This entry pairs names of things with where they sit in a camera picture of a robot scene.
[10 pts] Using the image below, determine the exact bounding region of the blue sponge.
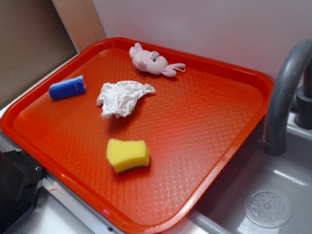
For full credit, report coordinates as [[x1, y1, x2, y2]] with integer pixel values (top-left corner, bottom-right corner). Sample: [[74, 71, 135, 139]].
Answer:
[[48, 75, 86, 100]]

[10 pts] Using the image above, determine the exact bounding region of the orange plastic tray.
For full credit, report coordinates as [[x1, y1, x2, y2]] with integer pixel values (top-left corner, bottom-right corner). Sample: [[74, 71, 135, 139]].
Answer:
[[0, 38, 273, 234]]

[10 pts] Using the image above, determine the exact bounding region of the light wooden board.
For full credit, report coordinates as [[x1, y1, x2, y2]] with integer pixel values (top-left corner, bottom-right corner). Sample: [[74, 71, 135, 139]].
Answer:
[[52, 0, 107, 53]]

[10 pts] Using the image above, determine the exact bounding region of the brown cardboard panel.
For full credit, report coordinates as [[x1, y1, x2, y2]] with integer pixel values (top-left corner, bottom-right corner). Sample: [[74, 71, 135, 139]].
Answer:
[[0, 0, 77, 108]]

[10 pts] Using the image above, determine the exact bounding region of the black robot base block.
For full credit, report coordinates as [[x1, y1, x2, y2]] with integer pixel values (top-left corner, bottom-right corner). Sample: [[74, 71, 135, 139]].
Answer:
[[0, 149, 45, 234]]

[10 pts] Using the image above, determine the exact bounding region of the yellow green sponge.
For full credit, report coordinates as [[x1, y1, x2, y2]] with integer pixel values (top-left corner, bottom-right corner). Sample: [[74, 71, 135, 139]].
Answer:
[[106, 139, 150, 174]]

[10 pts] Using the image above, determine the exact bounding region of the grey toy sink basin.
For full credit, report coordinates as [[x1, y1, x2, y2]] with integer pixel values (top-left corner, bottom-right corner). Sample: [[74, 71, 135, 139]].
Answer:
[[190, 111, 312, 234]]

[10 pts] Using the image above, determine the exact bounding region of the round sink drain cover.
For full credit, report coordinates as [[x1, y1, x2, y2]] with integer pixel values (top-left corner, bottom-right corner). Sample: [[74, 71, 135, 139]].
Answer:
[[243, 186, 293, 229]]

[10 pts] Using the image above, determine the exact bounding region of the pink plush bunny toy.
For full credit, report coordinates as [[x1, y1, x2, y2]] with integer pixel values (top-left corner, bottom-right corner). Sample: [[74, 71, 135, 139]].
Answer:
[[129, 42, 186, 77]]

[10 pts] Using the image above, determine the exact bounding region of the crumpled white paper towel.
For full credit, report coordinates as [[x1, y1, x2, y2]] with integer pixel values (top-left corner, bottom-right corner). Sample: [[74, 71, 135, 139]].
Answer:
[[96, 80, 156, 118]]

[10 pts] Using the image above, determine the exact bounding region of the grey curved faucet spout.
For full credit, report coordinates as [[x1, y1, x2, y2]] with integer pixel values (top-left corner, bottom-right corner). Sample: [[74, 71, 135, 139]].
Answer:
[[263, 39, 312, 156]]

